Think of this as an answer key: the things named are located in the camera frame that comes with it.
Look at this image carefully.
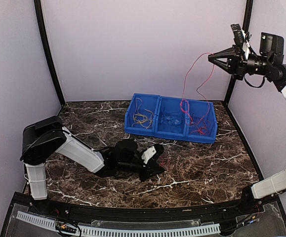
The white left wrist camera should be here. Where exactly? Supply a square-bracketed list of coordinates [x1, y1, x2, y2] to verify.
[141, 144, 164, 164]

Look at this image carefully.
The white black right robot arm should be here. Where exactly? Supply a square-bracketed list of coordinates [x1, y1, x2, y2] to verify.
[208, 30, 286, 214]

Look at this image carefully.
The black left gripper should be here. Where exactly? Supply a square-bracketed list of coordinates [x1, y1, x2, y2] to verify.
[118, 158, 165, 182]

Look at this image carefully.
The black frame post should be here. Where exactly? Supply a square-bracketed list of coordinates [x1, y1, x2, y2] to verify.
[223, 0, 254, 107]
[33, 0, 66, 107]

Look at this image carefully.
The blue plastic bin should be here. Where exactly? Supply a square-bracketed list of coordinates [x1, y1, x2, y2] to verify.
[155, 96, 186, 140]
[185, 100, 218, 144]
[124, 93, 160, 136]

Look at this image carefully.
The blue cable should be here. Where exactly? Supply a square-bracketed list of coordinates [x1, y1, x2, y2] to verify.
[160, 112, 184, 129]

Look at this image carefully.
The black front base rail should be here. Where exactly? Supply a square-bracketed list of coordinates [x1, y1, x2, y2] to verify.
[29, 199, 266, 223]

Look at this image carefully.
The black left frame post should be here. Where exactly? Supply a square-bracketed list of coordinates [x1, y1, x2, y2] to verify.
[33, 0, 66, 107]

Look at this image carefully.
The black right frame post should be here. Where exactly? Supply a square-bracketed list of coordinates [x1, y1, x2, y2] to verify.
[223, 0, 254, 107]

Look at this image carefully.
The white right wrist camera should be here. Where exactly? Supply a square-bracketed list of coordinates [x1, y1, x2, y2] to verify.
[231, 24, 251, 60]

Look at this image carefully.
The white slotted cable duct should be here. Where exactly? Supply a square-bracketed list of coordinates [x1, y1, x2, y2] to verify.
[16, 211, 220, 237]

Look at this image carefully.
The blue right plastic bin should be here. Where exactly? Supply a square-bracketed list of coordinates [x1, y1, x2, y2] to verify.
[185, 100, 218, 144]

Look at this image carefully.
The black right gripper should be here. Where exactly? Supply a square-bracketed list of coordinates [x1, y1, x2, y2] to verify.
[209, 44, 272, 80]

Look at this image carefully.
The yellow cable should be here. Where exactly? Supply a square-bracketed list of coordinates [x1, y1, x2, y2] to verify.
[132, 96, 156, 129]
[134, 108, 156, 129]

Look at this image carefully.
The blue left plastic bin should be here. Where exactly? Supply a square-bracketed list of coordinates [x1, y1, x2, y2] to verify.
[124, 93, 160, 136]

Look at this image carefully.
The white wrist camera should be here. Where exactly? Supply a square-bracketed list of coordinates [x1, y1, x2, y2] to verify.
[141, 144, 164, 164]
[231, 24, 251, 60]

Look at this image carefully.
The blue middle plastic bin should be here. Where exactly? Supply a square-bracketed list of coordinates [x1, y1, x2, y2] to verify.
[155, 96, 186, 140]

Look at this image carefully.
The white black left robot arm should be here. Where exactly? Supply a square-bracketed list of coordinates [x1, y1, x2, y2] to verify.
[20, 116, 165, 215]

